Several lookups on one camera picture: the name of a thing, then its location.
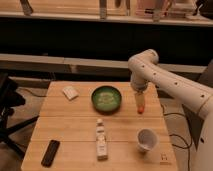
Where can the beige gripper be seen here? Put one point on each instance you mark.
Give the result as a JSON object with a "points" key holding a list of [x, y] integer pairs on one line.
{"points": [[140, 99]]}

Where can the green ceramic bowl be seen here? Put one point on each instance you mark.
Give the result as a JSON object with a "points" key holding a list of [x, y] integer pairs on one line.
{"points": [[106, 99]]}

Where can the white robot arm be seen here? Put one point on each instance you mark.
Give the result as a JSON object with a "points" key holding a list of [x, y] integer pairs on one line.
{"points": [[195, 96]]}

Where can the orange carrot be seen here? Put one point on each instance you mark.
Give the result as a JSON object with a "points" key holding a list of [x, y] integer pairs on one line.
{"points": [[141, 109]]}

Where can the white paper cup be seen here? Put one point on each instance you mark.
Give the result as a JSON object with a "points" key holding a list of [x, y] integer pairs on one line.
{"points": [[146, 140]]}

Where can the white tube bottle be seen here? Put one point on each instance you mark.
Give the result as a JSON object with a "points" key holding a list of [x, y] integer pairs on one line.
{"points": [[101, 143]]}

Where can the black remote control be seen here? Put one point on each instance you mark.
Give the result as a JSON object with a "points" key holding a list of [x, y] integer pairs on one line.
{"points": [[50, 153]]}

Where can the black office chair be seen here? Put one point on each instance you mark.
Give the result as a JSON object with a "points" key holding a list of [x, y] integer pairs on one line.
{"points": [[9, 99]]}

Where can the long grey bench shelf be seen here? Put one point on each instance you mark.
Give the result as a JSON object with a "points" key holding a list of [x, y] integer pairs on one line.
{"points": [[64, 65]]}

